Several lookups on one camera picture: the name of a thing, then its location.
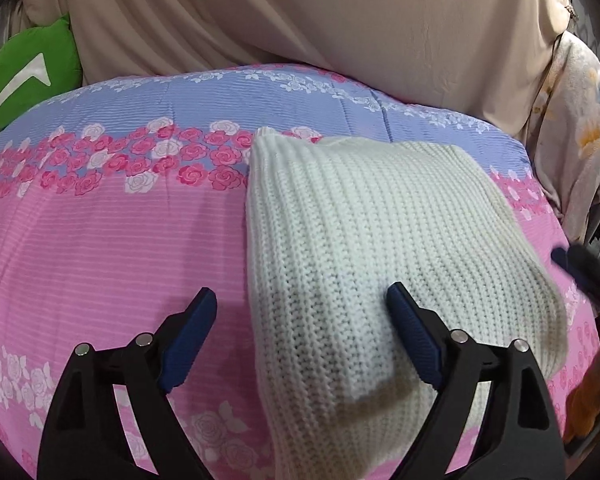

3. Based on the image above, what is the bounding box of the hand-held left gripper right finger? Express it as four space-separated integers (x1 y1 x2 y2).
386 282 567 480

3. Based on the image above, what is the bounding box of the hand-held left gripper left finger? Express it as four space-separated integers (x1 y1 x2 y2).
37 287 218 480

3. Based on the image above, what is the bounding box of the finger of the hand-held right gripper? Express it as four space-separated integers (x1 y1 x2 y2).
551 245 600 293

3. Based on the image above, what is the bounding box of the white red black knit sweater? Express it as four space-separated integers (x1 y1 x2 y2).
244 127 569 480

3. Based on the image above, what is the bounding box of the person's right hand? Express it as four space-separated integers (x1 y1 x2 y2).
564 340 600 443

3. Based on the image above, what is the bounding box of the cream floral cloth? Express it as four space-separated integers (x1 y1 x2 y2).
525 32 600 246

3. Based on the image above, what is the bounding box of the pink floral bed sheet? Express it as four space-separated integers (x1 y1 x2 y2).
0 62 600 480

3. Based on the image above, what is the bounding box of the green pillow with white mark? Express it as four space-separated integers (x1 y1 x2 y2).
0 12 83 133

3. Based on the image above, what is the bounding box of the beige draped cloth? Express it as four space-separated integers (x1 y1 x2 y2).
20 0 576 131

